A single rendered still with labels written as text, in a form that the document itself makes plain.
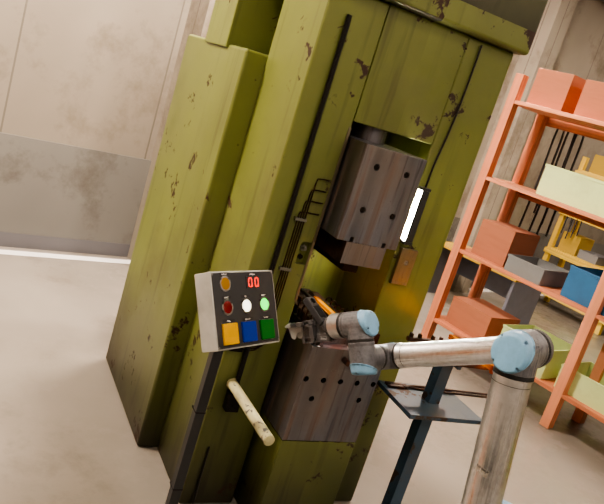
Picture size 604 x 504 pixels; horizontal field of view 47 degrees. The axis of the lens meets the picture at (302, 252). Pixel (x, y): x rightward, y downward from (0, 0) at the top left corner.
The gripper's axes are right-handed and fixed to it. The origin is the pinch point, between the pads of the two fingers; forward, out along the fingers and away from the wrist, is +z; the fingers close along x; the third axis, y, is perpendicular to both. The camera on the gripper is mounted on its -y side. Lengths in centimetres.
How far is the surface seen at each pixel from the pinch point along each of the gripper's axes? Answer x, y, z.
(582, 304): 346, 13, -4
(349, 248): 37.4, -27.8, -6.1
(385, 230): 50, -34, -17
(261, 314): -2.1, -4.9, 10.6
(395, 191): 49, -49, -24
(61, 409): 6, 31, 160
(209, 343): -26.9, 3.2, 14.2
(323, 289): 80, -14, 40
